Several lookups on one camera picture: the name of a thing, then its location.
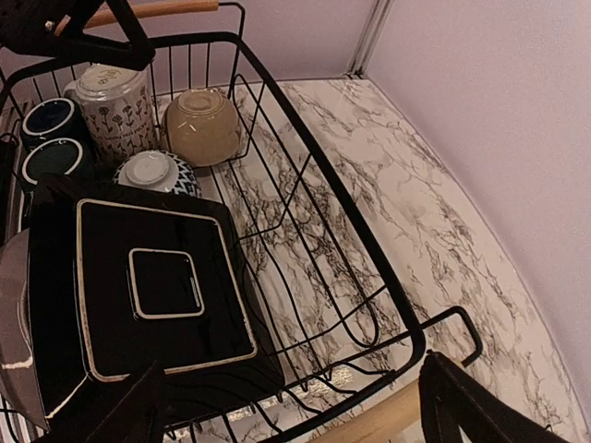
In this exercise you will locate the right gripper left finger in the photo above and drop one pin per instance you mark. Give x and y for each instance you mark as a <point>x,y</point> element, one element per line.
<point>131,410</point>

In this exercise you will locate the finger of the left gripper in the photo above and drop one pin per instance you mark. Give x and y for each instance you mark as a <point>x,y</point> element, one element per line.
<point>56,29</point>

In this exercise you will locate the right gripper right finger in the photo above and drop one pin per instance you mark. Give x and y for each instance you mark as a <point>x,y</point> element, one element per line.
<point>453,405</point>

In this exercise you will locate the grey reindeer plate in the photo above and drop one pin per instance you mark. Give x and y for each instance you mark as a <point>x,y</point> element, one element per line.
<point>19,383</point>

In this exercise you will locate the square floral plate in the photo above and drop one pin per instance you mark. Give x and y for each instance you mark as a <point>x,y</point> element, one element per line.
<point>152,295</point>

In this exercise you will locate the dark blue cup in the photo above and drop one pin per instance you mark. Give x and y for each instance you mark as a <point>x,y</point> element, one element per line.
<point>55,118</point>

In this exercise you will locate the floral glass mug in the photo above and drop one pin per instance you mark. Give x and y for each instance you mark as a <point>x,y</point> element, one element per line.
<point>117,107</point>

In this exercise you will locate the dark teal cup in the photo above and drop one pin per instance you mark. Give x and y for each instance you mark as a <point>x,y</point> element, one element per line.
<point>57,156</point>

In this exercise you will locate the blue patterned bowl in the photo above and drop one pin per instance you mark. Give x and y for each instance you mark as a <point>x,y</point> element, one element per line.
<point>160,171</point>

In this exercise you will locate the beige bowl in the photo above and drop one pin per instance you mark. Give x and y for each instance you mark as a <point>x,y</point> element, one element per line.
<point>202,127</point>

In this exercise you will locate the black wire dish rack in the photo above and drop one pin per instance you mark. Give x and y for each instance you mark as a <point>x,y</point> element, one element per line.
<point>308,316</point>

